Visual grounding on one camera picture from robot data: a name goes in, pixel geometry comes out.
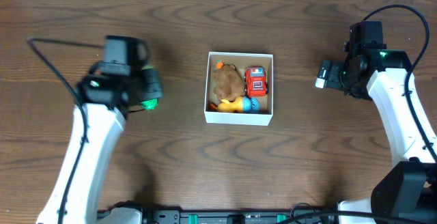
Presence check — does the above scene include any brown plush toy with orange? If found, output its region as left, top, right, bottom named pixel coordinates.
left=213, top=64, right=245, bottom=101

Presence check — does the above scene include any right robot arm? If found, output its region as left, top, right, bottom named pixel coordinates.
left=315, top=21, right=436, bottom=223

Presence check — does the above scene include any white cardboard box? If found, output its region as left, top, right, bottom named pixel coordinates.
left=204, top=52, right=274, bottom=126

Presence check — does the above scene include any red toy fire truck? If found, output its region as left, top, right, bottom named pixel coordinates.
left=244, top=66, right=268, bottom=98

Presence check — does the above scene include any green ridged round toy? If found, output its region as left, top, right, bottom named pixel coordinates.
left=140, top=98, right=158, bottom=111

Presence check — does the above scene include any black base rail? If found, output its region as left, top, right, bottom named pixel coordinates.
left=97, top=201, right=342, bottom=224

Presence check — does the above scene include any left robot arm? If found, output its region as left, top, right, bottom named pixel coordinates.
left=27, top=36, right=163, bottom=223

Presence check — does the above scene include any orange blue toy duck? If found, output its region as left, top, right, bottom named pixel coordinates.
left=209, top=96, right=260, bottom=114

